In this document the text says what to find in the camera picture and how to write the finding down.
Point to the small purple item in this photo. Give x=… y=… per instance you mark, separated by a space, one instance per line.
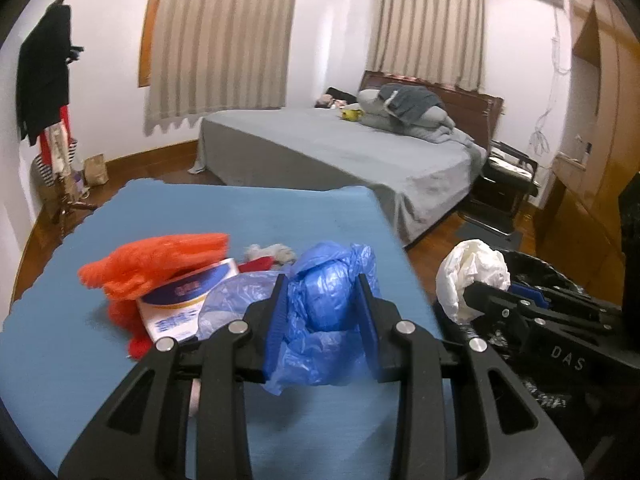
x=78 y=182

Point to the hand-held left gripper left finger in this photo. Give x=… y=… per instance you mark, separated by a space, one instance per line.
x=276 y=322

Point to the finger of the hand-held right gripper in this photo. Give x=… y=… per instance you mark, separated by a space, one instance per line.
x=530 y=292
x=500 y=307

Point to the red cloth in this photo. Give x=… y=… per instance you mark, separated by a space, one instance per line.
x=122 y=317

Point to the clear plastic bag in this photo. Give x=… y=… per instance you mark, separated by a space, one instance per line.
x=225 y=300

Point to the black coat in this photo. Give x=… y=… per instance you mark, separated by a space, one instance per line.
x=45 y=75

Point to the bed with grey sheet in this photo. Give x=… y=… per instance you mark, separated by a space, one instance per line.
x=340 y=155

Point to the red garment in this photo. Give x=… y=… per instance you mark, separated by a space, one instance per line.
x=45 y=147

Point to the white plastic bag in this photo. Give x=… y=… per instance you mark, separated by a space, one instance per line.
x=470 y=270

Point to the pink plush toy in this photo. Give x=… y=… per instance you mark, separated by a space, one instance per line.
x=332 y=103

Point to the striped tote bag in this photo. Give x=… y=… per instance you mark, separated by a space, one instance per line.
x=45 y=175

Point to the wooden window frame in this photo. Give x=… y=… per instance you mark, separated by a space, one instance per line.
x=150 y=25

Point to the black metal chair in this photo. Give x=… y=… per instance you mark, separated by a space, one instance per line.
x=500 y=185

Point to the brown paper bag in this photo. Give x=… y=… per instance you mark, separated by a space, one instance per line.
x=96 y=170

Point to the narrow striped beige curtain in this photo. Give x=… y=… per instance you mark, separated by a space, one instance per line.
x=425 y=35

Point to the dark grey clothing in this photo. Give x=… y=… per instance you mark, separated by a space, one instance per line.
x=410 y=102

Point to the wide striped beige curtain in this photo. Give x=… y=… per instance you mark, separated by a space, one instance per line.
x=220 y=35

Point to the wooden wardrobe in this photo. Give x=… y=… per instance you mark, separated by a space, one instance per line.
x=610 y=135

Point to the grey pillows and clothes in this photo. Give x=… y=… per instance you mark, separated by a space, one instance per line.
x=370 y=102

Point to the white and blue packet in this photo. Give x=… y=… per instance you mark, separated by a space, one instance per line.
x=175 y=305

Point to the black cushion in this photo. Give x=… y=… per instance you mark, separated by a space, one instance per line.
x=342 y=93

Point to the blue table cloth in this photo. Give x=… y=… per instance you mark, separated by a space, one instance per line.
x=225 y=215

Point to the grey rag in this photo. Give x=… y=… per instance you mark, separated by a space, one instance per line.
x=280 y=252

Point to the orange mesh bag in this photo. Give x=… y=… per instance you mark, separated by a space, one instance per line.
x=150 y=260

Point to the yellow plush toy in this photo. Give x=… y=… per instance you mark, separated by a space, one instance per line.
x=351 y=114

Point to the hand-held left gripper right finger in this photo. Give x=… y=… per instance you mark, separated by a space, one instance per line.
x=369 y=322

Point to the folded grey blanket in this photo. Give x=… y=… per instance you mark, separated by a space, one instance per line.
x=450 y=137

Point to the blue plastic bag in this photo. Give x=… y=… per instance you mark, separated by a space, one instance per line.
x=320 y=305

